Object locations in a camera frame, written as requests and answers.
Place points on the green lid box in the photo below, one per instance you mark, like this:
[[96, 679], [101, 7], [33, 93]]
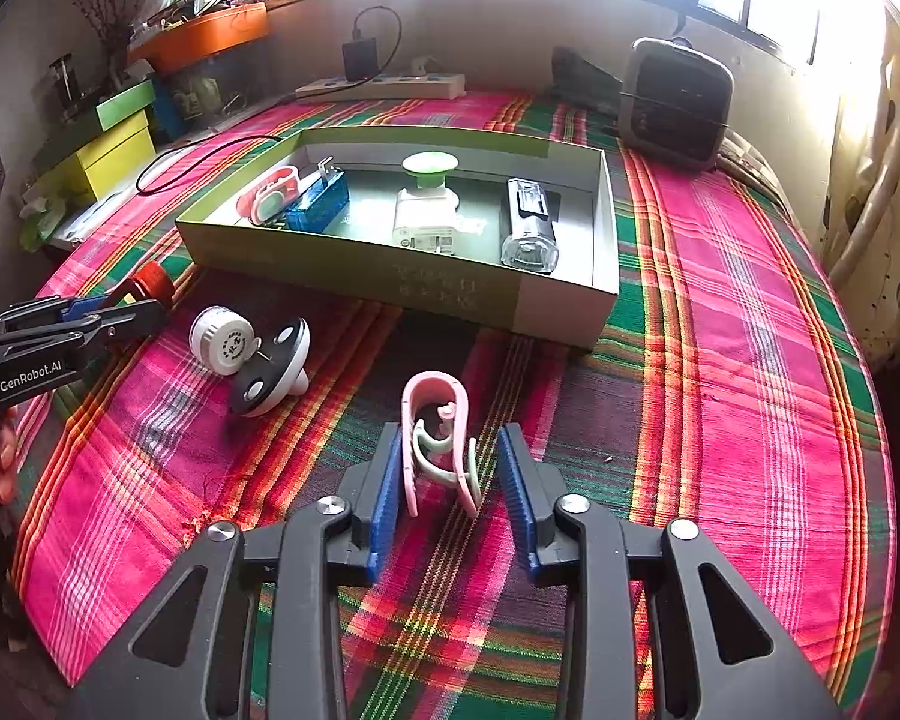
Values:
[[124, 105]]

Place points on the cream printed curtain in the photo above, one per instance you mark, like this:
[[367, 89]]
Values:
[[885, 180]]

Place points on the green white mushroom knob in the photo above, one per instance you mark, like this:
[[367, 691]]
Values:
[[429, 163]]

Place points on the pile of clutter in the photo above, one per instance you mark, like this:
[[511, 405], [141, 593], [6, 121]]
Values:
[[187, 0]]

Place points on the white charger plug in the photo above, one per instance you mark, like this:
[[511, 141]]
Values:
[[420, 221]]

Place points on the red cap medicine bottle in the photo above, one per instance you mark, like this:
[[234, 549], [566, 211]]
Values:
[[152, 283]]

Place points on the white disc with black face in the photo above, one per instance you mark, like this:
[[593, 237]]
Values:
[[270, 371]]

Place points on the white plastic packet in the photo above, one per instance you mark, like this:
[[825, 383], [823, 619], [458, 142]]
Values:
[[67, 221]]

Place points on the orange tray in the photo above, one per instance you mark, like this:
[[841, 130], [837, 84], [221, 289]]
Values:
[[202, 41]]

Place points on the pink clip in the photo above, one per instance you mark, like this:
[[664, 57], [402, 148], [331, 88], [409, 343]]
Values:
[[424, 390]]

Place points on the white round cap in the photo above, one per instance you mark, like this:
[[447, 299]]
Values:
[[221, 337]]

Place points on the pink plaid blanket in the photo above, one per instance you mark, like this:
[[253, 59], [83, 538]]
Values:
[[720, 390]]

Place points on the dry branches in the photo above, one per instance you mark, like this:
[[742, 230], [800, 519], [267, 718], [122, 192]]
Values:
[[97, 0]]

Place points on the green cardboard box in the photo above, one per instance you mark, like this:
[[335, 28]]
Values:
[[457, 292]]

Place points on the pink white holder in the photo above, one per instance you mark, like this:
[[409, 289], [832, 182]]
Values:
[[266, 199]]

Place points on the blue usb hub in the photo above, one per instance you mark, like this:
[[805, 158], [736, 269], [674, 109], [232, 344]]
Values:
[[319, 206]]

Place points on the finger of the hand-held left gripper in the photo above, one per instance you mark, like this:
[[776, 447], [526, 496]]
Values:
[[82, 306], [120, 324]]

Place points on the yellow box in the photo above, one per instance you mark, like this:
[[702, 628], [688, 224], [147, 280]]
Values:
[[112, 161]]

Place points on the person's left hand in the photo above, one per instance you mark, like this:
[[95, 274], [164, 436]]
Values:
[[5, 457]]

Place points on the grey printed cloth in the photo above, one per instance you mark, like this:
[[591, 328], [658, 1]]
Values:
[[746, 157]]

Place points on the blue box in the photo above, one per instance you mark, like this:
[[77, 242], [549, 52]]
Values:
[[184, 105]]

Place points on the white power strip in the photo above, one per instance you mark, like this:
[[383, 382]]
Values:
[[390, 86]]

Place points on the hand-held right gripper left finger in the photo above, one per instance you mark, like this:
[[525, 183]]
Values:
[[382, 499]]

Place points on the black power adapter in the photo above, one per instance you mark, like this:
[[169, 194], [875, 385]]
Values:
[[360, 60]]

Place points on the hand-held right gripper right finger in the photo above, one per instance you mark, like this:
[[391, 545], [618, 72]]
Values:
[[514, 495]]

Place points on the dark bag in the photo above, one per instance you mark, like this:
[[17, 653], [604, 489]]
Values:
[[581, 86]]

